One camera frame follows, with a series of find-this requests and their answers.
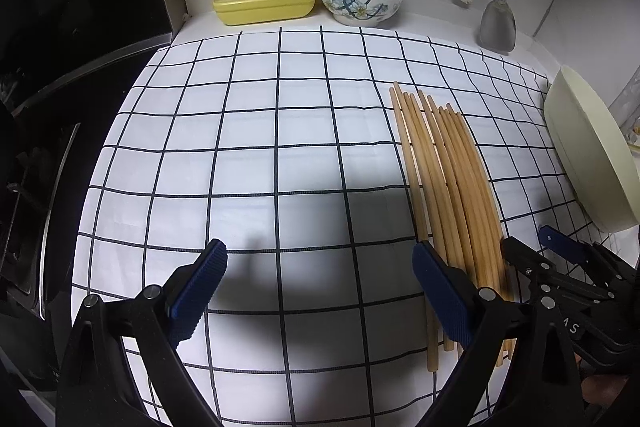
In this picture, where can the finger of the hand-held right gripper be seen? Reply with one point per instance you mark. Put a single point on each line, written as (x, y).
(560, 242)
(525, 259)

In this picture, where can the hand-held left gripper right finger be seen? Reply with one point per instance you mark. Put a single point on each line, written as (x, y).
(440, 289)

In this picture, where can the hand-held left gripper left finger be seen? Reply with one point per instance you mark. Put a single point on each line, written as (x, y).
(200, 292)

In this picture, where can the bundle of wooden chopsticks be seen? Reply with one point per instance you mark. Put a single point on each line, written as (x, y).
(450, 207)

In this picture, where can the large cream bowl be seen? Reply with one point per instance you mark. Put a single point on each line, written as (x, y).
(585, 147)

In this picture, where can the person's right hand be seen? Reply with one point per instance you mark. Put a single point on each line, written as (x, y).
(597, 387)

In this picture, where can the white black-grid cloth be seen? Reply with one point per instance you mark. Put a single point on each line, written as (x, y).
(250, 157)

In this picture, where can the black gas stove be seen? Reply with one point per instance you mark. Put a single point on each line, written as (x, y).
(60, 57)

